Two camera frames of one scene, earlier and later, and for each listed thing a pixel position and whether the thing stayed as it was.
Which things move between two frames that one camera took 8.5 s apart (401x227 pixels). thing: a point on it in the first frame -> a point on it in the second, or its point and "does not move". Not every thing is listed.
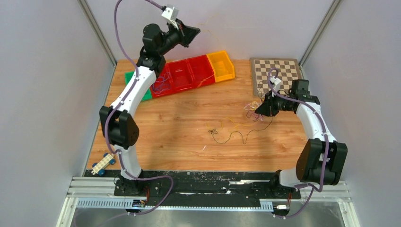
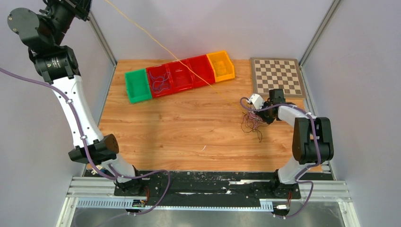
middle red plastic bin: [180, 75] does not move
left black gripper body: [180, 38] -> [78, 12]
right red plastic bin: [202, 70] does not move
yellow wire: [236, 124] -> [174, 58]
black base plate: [243, 185] does not move
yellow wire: [217, 40] -> [220, 67]
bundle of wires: [252, 106] -> [251, 121]
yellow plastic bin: [223, 68] does not move
